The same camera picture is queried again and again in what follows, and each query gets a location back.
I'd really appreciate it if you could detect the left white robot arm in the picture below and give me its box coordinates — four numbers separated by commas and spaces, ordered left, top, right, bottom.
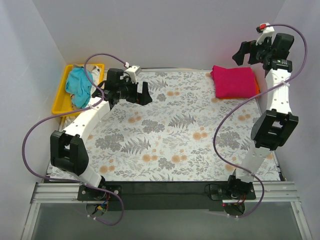
50, 65, 153, 200

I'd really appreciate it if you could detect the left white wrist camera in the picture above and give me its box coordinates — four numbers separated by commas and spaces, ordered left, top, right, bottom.
124, 65, 142, 84

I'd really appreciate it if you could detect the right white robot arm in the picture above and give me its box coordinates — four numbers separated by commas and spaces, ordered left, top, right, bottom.
226, 33, 299, 199

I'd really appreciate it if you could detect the light blue t shirt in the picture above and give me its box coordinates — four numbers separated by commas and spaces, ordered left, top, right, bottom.
65, 67, 93, 109

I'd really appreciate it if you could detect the yellow plastic tray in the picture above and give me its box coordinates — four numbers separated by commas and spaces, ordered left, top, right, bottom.
51, 63, 105, 117

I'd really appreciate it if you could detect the floral table mat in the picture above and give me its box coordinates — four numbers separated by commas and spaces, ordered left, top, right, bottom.
85, 71, 261, 181

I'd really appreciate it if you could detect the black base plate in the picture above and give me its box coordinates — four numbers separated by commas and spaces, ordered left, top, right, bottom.
77, 181, 256, 211

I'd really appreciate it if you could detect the magenta t shirt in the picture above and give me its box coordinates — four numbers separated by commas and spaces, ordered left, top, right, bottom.
210, 65, 256, 99

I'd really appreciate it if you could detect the beige t shirt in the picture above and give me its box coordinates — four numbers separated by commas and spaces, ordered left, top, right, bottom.
72, 64, 101, 72

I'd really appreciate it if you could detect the white t shirt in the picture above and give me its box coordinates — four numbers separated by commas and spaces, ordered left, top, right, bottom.
91, 65, 102, 82

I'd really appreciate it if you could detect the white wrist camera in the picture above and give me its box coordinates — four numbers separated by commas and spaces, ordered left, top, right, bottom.
255, 22, 275, 46
124, 65, 142, 84

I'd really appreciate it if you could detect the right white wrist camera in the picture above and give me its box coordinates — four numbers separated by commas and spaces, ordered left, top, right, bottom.
255, 22, 275, 46

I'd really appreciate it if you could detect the aluminium rail frame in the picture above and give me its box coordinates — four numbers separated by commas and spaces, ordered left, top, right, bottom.
22, 181, 312, 240

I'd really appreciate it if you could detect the folded orange t shirt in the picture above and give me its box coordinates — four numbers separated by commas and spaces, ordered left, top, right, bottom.
216, 79, 260, 99

